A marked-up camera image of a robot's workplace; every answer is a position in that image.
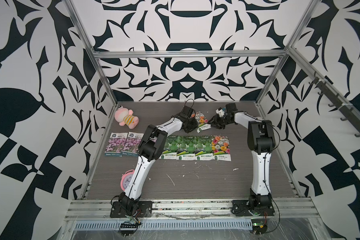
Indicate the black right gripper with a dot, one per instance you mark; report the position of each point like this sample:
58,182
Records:
216,121

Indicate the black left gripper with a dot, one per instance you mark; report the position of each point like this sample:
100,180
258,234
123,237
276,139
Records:
195,126

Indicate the mixed colour flower seed packet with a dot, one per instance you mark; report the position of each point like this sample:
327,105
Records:
203,122

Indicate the orange flower seed packet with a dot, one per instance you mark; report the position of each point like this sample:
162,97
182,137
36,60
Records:
221,148

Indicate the green melon seed packet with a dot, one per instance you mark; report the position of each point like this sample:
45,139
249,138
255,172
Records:
203,148
170,148
186,148

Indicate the pink flower seed packet white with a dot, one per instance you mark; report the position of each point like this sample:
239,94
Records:
148,141

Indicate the pink flower seed packet teal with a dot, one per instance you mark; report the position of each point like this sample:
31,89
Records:
116,144

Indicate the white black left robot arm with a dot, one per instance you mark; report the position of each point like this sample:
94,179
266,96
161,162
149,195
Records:
150,149

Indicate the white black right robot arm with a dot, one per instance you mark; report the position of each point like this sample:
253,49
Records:
261,141

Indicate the pink striped plush toy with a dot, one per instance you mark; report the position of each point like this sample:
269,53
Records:
125,117

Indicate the pink alarm clock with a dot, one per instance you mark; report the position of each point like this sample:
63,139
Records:
126,179

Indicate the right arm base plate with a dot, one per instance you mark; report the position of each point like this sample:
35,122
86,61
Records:
249,208

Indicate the right circuit board with wires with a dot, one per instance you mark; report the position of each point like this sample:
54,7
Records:
259,226

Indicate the circuit board with wires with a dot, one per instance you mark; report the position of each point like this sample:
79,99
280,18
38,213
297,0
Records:
259,226
129,227

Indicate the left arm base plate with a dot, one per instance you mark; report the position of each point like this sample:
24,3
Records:
140,209

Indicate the left circuit board with wires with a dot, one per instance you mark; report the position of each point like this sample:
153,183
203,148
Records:
129,227

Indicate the black wall hook rack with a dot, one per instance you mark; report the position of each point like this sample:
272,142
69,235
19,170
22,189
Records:
337,101

